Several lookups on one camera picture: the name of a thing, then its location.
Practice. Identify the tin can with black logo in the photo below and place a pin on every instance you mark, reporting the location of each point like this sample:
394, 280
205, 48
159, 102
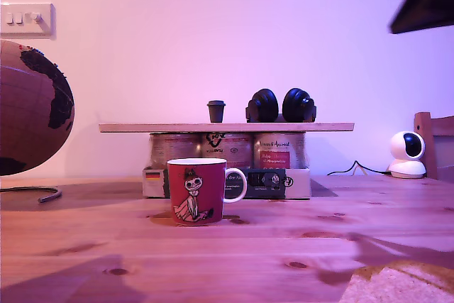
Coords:
227, 148

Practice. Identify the wooden shelf board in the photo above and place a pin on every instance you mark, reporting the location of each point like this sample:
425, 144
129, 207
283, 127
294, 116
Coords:
227, 127

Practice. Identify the cardboard tray with flag print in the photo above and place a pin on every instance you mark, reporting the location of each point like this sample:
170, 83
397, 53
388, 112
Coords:
296, 184

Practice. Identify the red mug with cartoon figure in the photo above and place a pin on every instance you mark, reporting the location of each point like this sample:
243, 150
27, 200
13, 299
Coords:
195, 189

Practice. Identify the white security camera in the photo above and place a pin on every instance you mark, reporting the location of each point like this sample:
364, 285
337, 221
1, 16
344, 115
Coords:
406, 155

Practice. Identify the tin can with red label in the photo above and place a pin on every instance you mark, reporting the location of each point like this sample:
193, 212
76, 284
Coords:
174, 147

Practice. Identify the black headphones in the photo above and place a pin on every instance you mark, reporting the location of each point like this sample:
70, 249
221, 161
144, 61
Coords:
282, 104

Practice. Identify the cork mat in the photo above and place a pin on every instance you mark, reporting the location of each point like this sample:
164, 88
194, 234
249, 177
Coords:
401, 283

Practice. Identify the tin can with script lettering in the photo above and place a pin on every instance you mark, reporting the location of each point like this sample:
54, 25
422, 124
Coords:
278, 150

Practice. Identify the cork globe on metal stand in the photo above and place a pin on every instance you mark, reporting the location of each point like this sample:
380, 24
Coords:
33, 122

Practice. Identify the white light switch panel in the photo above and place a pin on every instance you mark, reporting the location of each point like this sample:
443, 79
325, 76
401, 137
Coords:
26, 21

